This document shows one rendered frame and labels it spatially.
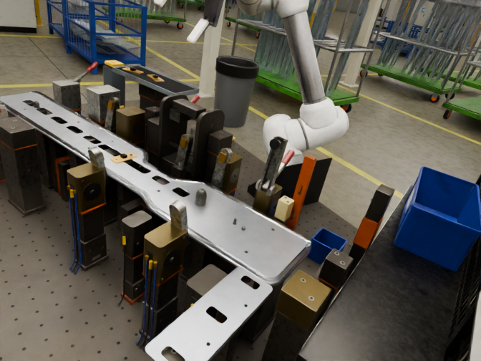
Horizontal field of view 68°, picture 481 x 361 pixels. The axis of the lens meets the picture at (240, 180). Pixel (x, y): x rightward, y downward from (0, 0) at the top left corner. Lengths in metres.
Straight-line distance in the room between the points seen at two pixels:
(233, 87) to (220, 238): 3.26
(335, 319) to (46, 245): 0.97
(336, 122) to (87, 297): 1.19
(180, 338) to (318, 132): 1.16
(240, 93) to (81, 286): 3.24
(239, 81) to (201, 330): 3.53
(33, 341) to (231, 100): 3.42
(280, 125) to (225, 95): 2.54
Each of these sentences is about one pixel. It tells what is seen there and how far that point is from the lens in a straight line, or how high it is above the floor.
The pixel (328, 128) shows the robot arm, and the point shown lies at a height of 1.06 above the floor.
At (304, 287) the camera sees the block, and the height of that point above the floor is 1.06.
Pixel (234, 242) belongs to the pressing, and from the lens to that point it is 0.92.
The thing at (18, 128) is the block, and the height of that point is 1.03.
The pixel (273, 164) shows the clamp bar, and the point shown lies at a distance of 1.02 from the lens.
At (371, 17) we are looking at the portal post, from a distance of 7.55.
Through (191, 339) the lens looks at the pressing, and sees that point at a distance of 0.72.
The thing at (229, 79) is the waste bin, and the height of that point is 0.56.
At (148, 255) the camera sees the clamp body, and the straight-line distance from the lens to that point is 0.86.
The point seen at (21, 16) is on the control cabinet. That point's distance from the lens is 7.98.
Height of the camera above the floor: 1.59
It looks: 30 degrees down
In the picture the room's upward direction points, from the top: 11 degrees clockwise
